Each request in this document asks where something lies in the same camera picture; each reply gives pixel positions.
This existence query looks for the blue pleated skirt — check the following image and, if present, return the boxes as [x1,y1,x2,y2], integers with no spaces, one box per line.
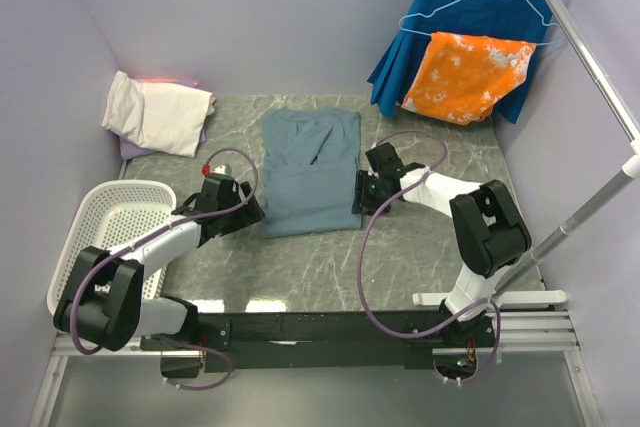
[367,0,552,117]

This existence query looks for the grey-blue t shirt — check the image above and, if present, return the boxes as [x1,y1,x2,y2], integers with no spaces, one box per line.
[262,107,362,238]

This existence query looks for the silver clothes rack frame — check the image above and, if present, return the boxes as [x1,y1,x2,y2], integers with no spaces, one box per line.
[493,0,639,299]

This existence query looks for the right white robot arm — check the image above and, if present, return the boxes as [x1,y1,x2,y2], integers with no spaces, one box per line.
[353,142,531,346]

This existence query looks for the white folded t shirt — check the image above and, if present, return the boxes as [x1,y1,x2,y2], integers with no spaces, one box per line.
[101,71,215,158]

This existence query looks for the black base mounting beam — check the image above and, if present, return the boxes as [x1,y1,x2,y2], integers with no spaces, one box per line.
[141,310,499,380]

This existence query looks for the white plastic laundry basket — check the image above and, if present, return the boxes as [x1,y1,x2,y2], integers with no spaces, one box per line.
[47,180,177,313]

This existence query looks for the aluminium rail frame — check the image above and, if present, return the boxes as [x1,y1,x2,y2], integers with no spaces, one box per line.
[28,311,605,426]

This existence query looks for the orange white tie-dye cloth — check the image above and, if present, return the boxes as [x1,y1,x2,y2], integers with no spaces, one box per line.
[401,32,537,126]

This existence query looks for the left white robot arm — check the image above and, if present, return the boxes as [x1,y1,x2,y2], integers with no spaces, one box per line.
[53,172,265,351]

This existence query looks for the pink folded t shirt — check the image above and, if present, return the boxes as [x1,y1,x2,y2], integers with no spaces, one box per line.
[135,78,199,88]

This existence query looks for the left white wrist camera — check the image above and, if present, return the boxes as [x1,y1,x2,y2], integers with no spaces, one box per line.
[201,163,232,176]

